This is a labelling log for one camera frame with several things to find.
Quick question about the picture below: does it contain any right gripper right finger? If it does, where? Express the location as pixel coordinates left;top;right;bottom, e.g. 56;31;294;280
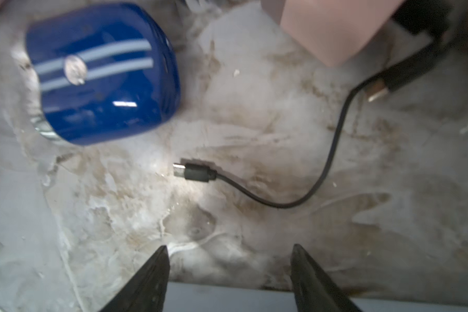
291;244;361;312

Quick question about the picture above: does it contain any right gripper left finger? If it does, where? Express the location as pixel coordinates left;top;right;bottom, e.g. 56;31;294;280
101;245;170;312

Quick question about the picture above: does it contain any grey-blue power strip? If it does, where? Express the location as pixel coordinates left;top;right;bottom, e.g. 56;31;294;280
163;282;468;311

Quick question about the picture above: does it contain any black cable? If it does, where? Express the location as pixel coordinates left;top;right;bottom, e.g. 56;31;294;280
172;0;453;209

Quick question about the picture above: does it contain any blue shaver with white stripes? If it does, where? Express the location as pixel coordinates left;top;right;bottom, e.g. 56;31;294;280
24;2;181;146

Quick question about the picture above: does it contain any pink charger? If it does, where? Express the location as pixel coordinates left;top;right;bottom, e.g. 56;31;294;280
261;0;403;67

